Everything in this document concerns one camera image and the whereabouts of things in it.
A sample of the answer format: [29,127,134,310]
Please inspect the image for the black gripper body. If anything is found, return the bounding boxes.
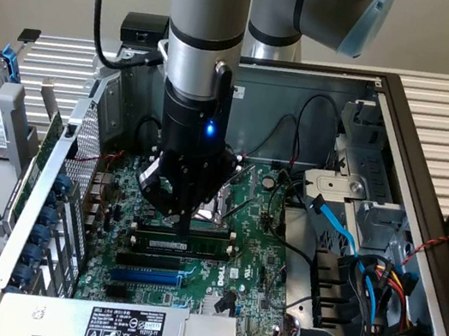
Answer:
[143,78,240,220]

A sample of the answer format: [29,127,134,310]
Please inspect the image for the metal socket cover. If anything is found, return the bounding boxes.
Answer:
[226,159,264,209]

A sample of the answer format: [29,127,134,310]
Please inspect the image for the thin metal locking lever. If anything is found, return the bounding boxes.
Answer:
[193,209,220,224]
[219,191,261,229]

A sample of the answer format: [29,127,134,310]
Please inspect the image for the CPU socket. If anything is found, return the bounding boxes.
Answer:
[189,178,240,237]

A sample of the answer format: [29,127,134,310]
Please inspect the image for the open metal PC case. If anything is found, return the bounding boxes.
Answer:
[0,10,449,336]

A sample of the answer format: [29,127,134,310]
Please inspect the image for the white case label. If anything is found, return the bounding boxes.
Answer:
[230,83,249,102]

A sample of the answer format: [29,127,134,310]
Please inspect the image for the green motherboard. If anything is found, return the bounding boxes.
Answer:
[72,135,312,336]

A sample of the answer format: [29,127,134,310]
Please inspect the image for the long black expansion slot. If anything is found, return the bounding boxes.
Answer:
[114,246,183,278]

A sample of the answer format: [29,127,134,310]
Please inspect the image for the blue expansion slot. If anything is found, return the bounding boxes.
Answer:
[108,263,183,295]

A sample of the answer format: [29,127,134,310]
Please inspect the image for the blue card retention clip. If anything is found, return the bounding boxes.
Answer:
[39,205,63,231]
[52,171,74,196]
[28,223,53,249]
[11,261,37,290]
[21,243,45,270]

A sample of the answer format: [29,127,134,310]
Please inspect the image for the short black expansion slot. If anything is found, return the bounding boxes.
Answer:
[104,283,134,303]

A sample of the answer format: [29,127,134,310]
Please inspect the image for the black box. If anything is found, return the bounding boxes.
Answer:
[117,9,174,52]

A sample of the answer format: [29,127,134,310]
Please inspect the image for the green graphics card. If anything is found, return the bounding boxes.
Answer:
[5,72,74,233]

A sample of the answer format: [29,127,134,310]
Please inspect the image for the silver chipset heatsink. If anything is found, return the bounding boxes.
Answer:
[200,292,238,320]

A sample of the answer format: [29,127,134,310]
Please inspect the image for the silver metal disk bay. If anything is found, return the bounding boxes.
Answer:
[291,92,431,264]

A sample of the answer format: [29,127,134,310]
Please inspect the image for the black fan shroud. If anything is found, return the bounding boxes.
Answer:
[299,245,369,336]

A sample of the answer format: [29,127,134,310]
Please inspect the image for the silver power supply with label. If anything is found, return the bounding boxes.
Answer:
[0,274,243,336]

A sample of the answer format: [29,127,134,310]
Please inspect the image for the black table end cap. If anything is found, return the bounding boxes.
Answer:
[16,26,44,45]

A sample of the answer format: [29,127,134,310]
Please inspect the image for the black wire with connector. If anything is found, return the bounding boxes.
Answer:
[134,114,165,153]

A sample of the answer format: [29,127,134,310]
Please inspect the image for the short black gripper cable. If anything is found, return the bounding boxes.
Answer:
[203,58,239,139]

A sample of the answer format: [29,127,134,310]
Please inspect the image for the thin red wire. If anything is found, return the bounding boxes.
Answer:
[76,143,128,173]

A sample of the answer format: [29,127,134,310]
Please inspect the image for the thin black wire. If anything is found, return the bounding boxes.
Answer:
[259,109,304,168]
[288,90,347,173]

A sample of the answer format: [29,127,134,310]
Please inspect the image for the thick black wire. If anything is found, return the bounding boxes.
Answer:
[259,165,331,266]

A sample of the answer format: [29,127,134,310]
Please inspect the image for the blue flat disk wire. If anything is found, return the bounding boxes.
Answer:
[289,193,399,335]

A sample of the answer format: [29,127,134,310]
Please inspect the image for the blue disk rail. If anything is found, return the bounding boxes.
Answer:
[0,41,28,87]

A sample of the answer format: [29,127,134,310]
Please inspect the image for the multicoloured power wire bundle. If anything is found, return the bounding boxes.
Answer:
[346,250,424,336]

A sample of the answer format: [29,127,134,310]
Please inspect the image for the red black twisted wire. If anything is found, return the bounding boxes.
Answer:
[400,227,449,274]

